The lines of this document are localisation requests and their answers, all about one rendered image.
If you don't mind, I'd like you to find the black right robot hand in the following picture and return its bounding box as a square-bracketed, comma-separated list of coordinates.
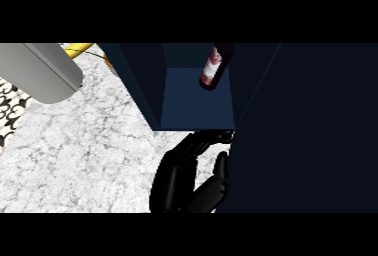
[149, 129, 237, 214]

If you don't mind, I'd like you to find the dark blue cabinet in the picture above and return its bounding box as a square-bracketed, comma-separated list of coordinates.
[96, 42, 284, 132]

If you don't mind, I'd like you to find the dark blue cabinet door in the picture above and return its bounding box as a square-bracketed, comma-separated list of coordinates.
[214, 42, 378, 214]

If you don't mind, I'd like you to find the black and white patterned mat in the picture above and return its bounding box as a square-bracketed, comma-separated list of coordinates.
[0, 77, 33, 155]

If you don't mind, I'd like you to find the yellow object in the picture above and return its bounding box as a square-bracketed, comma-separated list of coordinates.
[64, 42, 96, 60]

